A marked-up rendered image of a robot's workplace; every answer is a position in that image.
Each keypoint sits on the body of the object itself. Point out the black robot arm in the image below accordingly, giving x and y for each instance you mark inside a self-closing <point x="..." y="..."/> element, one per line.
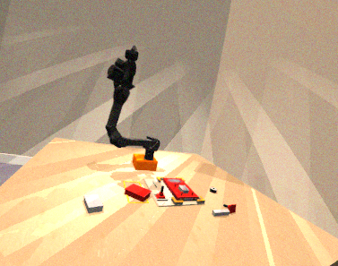
<point x="121" y="94"/>

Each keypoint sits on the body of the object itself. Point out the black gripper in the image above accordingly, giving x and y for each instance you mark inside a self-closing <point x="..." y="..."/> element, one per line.
<point x="131" y="55"/>

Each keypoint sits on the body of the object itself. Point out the white rectangular block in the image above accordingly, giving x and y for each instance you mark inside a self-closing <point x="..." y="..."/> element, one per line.
<point x="92" y="203"/>

